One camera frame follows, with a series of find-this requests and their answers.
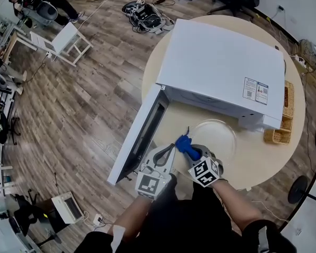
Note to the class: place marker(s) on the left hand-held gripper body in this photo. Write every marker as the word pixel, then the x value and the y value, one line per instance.
pixel 148 186

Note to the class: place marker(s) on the white floor socket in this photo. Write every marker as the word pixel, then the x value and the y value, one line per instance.
pixel 97 219

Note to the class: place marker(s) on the white stool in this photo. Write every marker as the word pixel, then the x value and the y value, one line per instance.
pixel 65 35

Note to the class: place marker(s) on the glass turntable plate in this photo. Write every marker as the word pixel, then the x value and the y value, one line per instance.
pixel 216 136

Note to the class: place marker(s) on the white microwave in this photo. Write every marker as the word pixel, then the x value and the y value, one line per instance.
pixel 216 59

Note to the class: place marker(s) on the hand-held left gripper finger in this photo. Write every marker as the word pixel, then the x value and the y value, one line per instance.
pixel 172 163
pixel 150 155

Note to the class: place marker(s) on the wicker basket organizer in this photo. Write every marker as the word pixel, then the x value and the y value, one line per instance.
pixel 287 109

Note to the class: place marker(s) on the person's left forearm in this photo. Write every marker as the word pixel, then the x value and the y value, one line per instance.
pixel 131 217

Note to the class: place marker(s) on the round beige table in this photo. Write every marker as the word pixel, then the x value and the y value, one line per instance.
pixel 266 162

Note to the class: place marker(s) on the person's black clothing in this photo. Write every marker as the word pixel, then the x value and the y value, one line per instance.
pixel 189 220

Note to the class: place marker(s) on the white toaster oven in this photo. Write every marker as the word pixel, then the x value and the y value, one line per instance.
pixel 67 207

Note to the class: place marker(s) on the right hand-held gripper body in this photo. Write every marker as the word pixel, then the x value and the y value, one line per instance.
pixel 206 173

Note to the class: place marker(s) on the blue cloth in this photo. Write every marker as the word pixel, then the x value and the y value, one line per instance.
pixel 185 144

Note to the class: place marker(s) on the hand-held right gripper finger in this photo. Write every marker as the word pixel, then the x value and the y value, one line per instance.
pixel 206 150
pixel 190 161

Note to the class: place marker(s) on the black swivel chair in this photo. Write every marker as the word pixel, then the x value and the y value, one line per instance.
pixel 26 212

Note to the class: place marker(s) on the black standing fan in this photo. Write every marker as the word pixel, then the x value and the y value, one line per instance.
pixel 297 190

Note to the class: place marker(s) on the person's right forearm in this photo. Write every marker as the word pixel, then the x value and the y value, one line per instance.
pixel 237 207

